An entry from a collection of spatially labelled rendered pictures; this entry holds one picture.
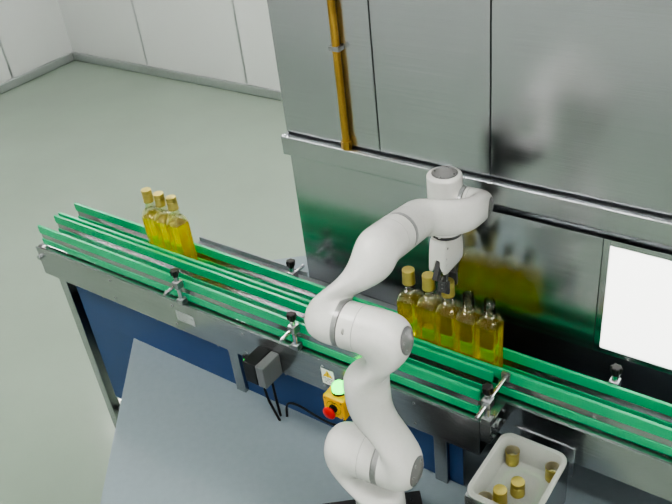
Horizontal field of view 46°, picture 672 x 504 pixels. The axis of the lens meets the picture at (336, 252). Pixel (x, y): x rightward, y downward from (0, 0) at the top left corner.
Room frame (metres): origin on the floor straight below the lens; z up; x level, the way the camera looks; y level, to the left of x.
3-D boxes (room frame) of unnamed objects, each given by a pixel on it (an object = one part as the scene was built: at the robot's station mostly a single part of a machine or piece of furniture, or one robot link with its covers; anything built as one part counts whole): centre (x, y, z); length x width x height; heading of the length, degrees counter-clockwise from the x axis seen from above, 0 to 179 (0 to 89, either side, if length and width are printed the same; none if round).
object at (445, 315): (1.62, -0.27, 1.16); 0.06 x 0.06 x 0.21; 51
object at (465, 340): (1.58, -0.32, 1.16); 0.06 x 0.06 x 0.21; 50
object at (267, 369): (1.79, 0.26, 0.96); 0.08 x 0.08 x 0.08; 51
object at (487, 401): (1.40, -0.34, 1.12); 0.17 x 0.03 x 0.12; 141
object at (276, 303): (2.02, 0.33, 1.10); 1.75 x 0.01 x 0.08; 51
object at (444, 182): (1.62, -0.28, 1.58); 0.09 x 0.08 x 0.13; 57
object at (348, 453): (1.27, 0.00, 1.08); 0.19 x 0.12 x 0.24; 57
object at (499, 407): (1.42, -0.35, 1.02); 0.09 x 0.04 x 0.07; 141
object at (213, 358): (2.01, 0.30, 0.84); 1.59 x 0.18 x 0.18; 51
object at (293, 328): (1.74, 0.16, 1.11); 0.07 x 0.04 x 0.13; 141
